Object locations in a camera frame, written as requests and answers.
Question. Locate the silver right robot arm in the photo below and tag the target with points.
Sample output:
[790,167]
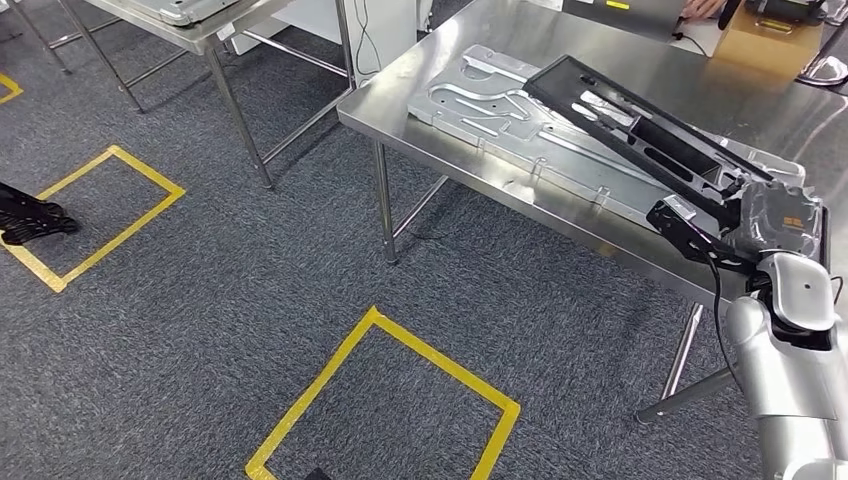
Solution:
[788,371]

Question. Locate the stainless steel workbench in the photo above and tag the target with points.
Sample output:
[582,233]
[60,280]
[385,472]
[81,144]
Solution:
[662,86]

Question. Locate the stainless steel table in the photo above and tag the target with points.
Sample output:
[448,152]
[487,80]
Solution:
[218,36]

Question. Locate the person's hand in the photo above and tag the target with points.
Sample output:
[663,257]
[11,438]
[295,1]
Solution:
[702,8]

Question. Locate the brown cardboard box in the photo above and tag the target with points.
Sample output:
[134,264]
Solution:
[762,50]

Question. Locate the black device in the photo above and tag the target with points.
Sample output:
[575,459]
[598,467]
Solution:
[782,10]

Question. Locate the black plastic plate frame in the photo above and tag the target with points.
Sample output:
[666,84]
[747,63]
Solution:
[676,152]

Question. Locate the stamped sheet metal panel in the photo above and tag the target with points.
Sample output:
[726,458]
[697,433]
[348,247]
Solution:
[185,10]
[477,112]

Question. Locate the bystander robot black leg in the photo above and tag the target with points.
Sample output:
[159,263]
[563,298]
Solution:
[33,218]

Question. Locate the chrome stand base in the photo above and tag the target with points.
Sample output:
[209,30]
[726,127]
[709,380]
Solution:
[825,69]

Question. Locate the grey laptop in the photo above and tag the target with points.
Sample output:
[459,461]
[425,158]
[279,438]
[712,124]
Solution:
[629,16]

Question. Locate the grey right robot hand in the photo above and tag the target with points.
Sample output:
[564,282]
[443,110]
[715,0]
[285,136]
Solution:
[775,218]

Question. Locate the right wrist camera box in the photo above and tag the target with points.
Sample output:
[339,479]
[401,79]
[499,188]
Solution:
[682,232]

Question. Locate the white cabinet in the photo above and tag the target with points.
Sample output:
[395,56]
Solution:
[397,33]

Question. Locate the white paper sheet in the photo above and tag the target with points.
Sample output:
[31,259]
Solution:
[712,33]

